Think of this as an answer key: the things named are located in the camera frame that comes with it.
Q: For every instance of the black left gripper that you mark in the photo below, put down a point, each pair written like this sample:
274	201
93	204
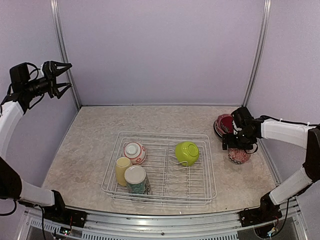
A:
51	81

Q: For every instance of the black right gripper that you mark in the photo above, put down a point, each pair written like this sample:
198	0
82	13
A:
232	144

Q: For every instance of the blue white patterned bowl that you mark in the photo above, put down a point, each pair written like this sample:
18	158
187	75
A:
238	156

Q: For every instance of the small black dish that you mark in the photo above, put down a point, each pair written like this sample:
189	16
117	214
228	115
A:
226	122

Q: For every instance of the pink polka dot plate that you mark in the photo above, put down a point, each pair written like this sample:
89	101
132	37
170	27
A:
220	127

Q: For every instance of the lime green bowl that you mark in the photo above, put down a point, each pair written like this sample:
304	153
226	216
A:
187	153

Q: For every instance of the pale yellow cup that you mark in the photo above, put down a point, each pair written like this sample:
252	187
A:
122	164

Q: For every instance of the white red patterned bowl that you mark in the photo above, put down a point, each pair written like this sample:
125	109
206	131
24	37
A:
136	152

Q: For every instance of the teal patterned cup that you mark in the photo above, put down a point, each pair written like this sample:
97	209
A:
137	181

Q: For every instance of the large black round plate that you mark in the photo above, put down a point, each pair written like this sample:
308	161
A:
218	132

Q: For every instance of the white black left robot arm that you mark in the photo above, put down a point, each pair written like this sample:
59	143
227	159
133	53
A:
27	83

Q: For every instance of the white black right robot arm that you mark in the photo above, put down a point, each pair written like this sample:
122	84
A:
299	145

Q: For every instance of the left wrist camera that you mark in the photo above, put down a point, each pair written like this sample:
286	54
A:
45	69

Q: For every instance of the aluminium frame post right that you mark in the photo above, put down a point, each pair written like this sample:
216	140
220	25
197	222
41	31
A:
258	52

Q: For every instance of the aluminium frame post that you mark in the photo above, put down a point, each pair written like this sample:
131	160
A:
258	52
54	5

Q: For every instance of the aluminium frame post left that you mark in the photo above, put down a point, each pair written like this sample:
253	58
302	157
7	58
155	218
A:
54	5

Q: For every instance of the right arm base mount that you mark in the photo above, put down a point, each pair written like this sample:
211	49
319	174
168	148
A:
260	216

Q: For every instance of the white wire dish rack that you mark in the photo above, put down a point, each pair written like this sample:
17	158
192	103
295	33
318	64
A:
171	182

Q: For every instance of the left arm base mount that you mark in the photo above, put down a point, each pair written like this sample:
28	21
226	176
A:
59	213

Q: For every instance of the aluminium front rail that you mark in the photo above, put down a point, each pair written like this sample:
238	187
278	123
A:
101	225

